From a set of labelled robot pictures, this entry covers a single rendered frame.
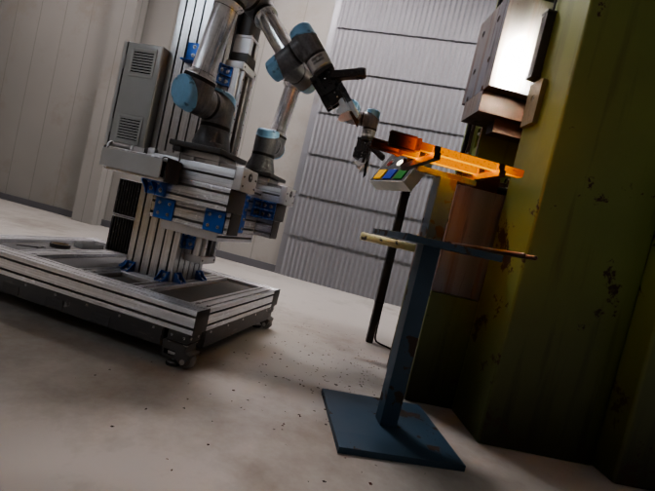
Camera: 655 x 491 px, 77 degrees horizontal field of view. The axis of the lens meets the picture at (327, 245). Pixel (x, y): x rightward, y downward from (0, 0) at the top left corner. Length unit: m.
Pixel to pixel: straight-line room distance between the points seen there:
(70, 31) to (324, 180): 3.91
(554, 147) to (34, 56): 6.41
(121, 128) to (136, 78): 0.23
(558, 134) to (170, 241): 1.59
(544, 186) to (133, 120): 1.70
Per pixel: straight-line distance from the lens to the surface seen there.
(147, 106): 2.06
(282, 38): 1.65
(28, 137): 6.76
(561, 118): 1.66
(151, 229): 2.00
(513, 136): 2.08
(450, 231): 1.74
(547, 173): 1.61
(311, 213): 4.40
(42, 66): 6.86
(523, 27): 2.12
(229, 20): 1.68
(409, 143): 1.27
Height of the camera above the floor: 0.63
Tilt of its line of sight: 3 degrees down
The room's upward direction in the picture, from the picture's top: 13 degrees clockwise
